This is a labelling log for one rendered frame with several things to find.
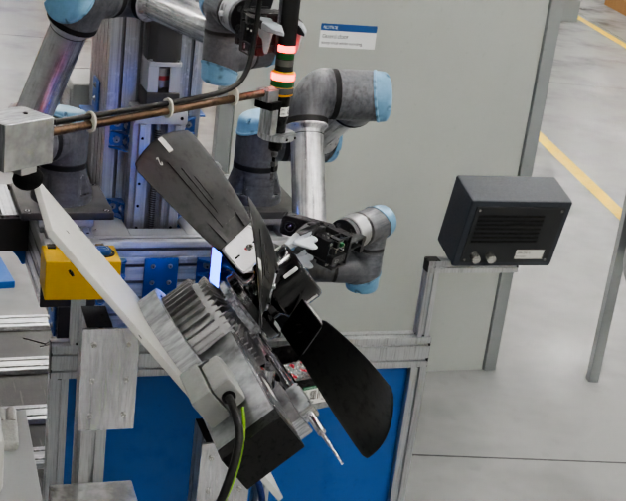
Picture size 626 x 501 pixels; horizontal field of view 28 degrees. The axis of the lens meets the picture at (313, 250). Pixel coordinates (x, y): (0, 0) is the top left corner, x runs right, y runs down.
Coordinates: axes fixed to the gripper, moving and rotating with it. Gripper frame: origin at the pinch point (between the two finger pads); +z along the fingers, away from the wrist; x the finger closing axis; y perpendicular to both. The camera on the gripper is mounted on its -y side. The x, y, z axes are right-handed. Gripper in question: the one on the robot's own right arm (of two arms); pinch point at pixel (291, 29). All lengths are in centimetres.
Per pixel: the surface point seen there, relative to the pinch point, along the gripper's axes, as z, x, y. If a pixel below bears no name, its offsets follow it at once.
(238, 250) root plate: 4.6, 8.2, 40.2
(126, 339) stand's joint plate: 12, 32, 53
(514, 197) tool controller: -20, -73, 42
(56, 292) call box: -38, 29, 65
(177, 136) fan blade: -11.6, 15.4, 23.2
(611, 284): -132, -217, 124
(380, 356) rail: -28, -48, 84
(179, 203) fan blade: 1.1, 19.3, 31.7
